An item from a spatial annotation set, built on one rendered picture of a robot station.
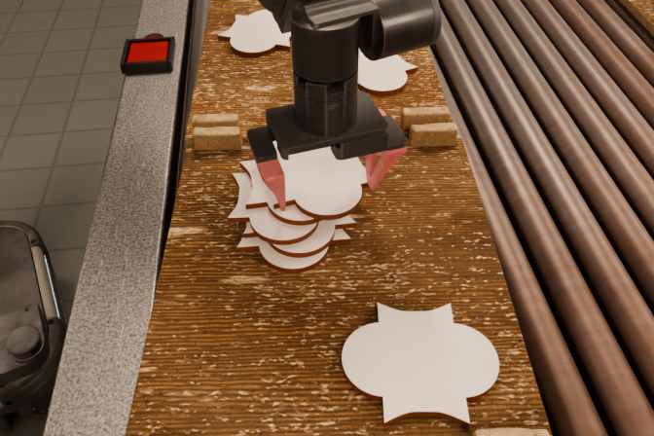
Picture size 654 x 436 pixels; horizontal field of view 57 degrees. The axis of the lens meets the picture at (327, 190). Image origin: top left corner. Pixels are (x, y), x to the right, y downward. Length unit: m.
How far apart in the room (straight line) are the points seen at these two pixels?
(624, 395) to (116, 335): 0.47
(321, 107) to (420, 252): 0.21
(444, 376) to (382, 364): 0.05
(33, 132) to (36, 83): 0.35
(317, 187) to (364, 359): 0.19
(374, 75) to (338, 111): 0.36
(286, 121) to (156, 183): 0.26
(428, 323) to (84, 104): 2.19
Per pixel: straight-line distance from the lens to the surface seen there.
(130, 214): 0.74
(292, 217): 0.63
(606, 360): 0.64
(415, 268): 0.63
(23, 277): 1.68
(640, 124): 0.93
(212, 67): 0.93
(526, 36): 1.09
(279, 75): 0.90
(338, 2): 0.51
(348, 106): 0.54
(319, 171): 0.67
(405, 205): 0.69
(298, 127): 0.56
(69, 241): 2.06
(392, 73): 0.89
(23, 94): 2.79
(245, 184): 0.68
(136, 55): 1.00
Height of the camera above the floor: 1.42
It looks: 44 degrees down
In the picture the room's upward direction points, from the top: straight up
